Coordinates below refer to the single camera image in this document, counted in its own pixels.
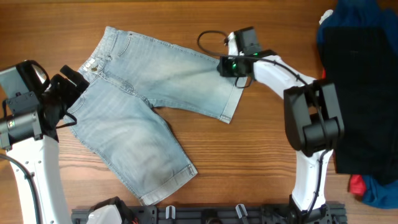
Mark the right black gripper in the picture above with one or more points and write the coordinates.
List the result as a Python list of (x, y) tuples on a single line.
[(225, 66)]

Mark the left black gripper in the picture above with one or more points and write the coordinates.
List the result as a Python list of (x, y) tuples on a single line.
[(61, 90)]

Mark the light blue denim shorts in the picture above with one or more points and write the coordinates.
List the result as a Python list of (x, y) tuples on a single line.
[(129, 76)]

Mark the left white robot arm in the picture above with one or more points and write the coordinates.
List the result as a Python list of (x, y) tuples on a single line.
[(33, 107)]

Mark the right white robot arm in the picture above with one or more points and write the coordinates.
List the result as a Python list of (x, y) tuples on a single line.
[(312, 118)]

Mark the white garment tag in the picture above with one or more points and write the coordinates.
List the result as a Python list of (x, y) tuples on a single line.
[(325, 15)]

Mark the black garment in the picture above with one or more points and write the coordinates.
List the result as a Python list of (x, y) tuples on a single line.
[(363, 66)]

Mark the dark blue garment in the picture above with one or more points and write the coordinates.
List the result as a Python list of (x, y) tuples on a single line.
[(368, 14)]

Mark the red garment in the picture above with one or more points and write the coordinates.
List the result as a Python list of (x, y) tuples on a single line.
[(357, 185)]

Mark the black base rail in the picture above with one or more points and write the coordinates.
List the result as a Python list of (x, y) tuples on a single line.
[(265, 214)]

